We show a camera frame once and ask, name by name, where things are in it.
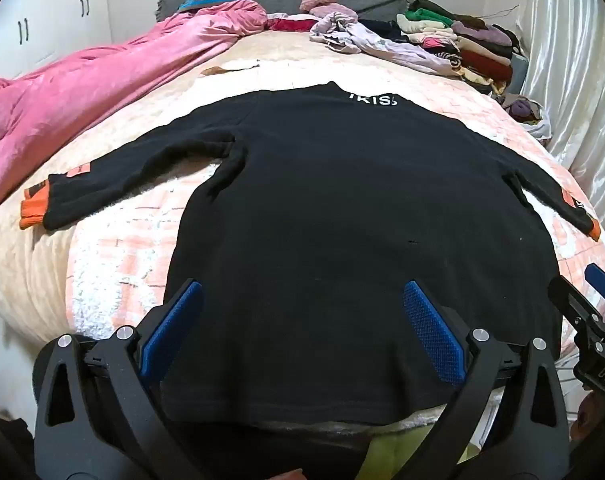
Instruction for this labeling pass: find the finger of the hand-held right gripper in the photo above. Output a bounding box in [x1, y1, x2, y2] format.
[548, 276, 602, 332]
[584, 262, 605, 311]

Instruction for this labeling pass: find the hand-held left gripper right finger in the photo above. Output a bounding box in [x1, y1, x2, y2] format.
[402, 280, 574, 480]

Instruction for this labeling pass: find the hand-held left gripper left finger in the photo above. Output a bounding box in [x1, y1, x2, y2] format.
[32, 280, 206, 480]

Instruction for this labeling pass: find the black sweater with orange cuffs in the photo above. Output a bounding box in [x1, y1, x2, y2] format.
[20, 80, 603, 428]

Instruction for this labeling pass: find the white bag of clothes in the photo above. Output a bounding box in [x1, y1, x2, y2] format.
[499, 92, 554, 142]

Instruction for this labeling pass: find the pile of folded clothes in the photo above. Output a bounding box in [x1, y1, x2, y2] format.
[395, 0, 522, 97]

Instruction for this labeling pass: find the person's right hand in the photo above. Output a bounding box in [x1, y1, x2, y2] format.
[571, 394, 605, 442]

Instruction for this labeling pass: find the peach and white checkered blanket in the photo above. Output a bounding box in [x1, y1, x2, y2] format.
[65, 55, 605, 436]

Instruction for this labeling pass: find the yellow-green cloth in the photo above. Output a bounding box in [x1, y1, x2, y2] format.
[367, 417, 479, 467]

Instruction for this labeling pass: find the bed with beige sheet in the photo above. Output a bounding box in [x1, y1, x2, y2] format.
[0, 25, 605, 361]

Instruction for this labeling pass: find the white curtain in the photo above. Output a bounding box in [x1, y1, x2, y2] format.
[512, 0, 605, 241]

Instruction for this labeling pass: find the grey box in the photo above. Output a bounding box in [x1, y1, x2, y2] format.
[509, 52, 531, 96]

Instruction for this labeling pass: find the pink quilt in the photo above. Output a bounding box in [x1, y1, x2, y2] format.
[0, 0, 269, 226]

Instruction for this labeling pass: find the lilac garment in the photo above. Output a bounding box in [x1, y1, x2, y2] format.
[309, 10, 458, 75]

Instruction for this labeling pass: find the black garment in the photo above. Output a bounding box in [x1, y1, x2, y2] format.
[357, 19, 409, 44]

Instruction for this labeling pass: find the red garment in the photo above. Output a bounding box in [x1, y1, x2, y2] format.
[267, 16, 319, 34]

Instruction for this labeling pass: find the blue cloth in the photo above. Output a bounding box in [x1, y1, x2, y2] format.
[177, 0, 253, 14]

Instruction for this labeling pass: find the white wardrobe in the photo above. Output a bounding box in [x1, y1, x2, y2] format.
[0, 0, 114, 81]

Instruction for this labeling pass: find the pink fluffy garment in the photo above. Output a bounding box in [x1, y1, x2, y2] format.
[300, 0, 358, 17]

